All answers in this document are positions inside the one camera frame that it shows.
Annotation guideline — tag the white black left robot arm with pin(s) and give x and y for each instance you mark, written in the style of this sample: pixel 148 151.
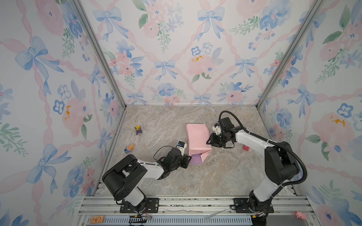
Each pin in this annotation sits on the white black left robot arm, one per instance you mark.
pixel 123 178

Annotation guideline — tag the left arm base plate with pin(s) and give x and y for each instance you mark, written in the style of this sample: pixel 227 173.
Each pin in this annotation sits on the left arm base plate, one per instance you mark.
pixel 148 205

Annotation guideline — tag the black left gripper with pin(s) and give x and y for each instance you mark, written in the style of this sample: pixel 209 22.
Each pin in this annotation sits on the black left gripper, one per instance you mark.
pixel 185 163

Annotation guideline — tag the small red pink toy figure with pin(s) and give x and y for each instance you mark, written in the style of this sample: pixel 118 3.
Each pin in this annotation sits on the small red pink toy figure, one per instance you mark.
pixel 245 147

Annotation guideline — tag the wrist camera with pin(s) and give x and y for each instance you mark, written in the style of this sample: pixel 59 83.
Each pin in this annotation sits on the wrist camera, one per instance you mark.
pixel 182 147
pixel 222 126

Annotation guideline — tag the purple pink wrapping paper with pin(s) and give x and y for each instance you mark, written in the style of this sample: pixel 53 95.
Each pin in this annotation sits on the purple pink wrapping paper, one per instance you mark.
pixel 198 135

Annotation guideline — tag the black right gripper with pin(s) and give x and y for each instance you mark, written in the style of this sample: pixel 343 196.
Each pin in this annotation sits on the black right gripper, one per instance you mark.
pixel 212 141

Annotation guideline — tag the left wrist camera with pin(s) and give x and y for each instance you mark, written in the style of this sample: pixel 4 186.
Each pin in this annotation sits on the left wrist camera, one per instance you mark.
pixel 182 147

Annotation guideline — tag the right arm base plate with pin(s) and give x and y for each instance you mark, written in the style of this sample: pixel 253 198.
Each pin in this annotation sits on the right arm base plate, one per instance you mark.
pixel 251 205

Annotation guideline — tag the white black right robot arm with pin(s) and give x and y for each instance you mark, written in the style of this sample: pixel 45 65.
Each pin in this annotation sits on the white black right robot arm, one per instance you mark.
pixel 281 164

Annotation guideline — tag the pink pig toy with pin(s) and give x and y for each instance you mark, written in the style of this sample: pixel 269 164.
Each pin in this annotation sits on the pink pig toy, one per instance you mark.
pixel 300 215

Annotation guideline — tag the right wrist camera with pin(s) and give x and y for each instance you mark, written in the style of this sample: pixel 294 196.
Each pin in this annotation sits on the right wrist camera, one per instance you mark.
pixel 222 126

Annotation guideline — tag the orange blue toy figure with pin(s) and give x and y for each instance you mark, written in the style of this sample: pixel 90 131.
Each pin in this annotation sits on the orange blue toy figure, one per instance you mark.
pixel 129 148

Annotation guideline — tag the purple yellow toy figure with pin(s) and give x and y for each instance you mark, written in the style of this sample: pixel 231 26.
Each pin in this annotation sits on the purple yellow toy figure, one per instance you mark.
pixel 138 130

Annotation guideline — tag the orange tag label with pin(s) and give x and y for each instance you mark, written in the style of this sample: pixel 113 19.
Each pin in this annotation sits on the orange tag label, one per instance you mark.
pixel 97 219

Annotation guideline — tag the aluminium front rail frame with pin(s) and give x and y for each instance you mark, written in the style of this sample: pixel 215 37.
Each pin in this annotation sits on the aluminium front rail frame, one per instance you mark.
pixel 197 211

